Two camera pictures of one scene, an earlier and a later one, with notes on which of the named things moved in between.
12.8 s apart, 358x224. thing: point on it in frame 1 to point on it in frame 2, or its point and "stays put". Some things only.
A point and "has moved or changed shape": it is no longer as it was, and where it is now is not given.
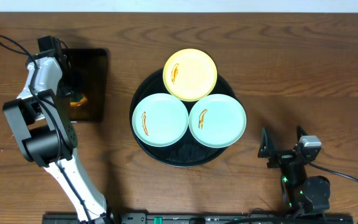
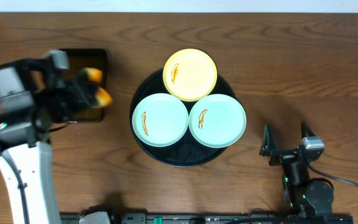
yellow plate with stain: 189,74 stays put
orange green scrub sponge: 77,102 has moved or changed shape
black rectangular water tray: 89,74 stays put
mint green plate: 160,120 stays put
